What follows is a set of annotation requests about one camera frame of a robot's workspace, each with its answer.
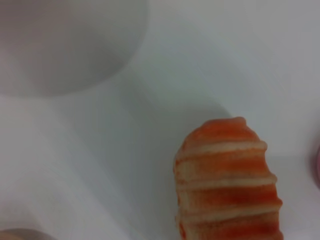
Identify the orange striped bread roll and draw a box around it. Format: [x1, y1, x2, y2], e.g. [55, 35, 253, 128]
[173, 116, 286, 240]

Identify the beige round bun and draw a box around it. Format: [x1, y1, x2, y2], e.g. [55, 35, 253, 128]
[0, 227, 52, 240]

